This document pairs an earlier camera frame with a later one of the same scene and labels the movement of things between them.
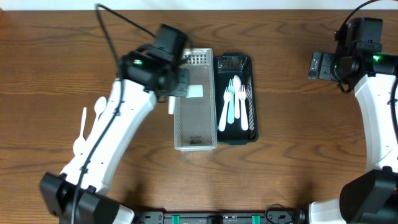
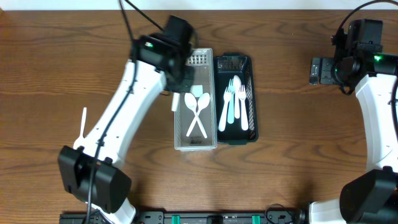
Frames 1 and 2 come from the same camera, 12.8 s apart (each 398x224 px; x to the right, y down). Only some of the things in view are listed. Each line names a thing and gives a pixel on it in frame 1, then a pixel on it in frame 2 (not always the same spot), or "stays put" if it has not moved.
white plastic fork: [242, 93] stays put
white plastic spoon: [99, 106] -> [175, 102]
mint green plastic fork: [231, 112] stays put
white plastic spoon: [80, 145] stays put
